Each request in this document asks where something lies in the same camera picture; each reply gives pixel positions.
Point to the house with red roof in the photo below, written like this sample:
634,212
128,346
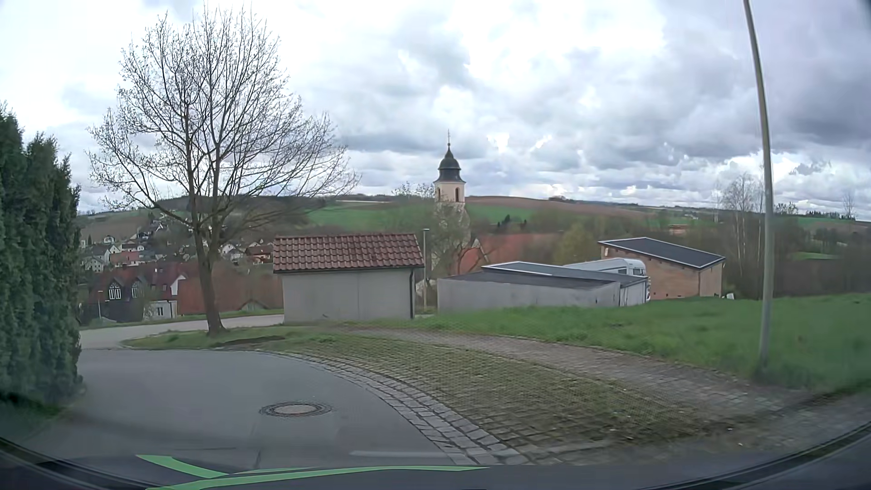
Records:
136,289

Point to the brick building dark flat roof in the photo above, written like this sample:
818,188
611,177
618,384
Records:
670,269

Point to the large bare tree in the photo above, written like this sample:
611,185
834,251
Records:
204,204

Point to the grey flat roofed garage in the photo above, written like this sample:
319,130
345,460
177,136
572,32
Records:
531,289

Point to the group of village houses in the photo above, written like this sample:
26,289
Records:
143,248

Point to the thin grey pole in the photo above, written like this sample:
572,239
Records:
426,269

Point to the cobbled grass paver strip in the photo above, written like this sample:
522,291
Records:
517,388

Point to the green and brown hillside fields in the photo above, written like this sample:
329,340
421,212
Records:
381,214

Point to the church tower with dark dome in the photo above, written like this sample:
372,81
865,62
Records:
450,180

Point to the grey garage red tiled roof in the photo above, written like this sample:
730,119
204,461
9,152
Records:
347,279

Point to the tall dark green hedge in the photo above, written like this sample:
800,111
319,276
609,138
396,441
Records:
34,272

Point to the row of bare trees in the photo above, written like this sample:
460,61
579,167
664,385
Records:
762,231

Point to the grey lamp post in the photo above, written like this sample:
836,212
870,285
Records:
765,204

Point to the grey asphalt road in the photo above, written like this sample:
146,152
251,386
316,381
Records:
197,388

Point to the white camper van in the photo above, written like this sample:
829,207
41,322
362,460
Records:
616,266

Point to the green grass field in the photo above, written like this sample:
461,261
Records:
680,326

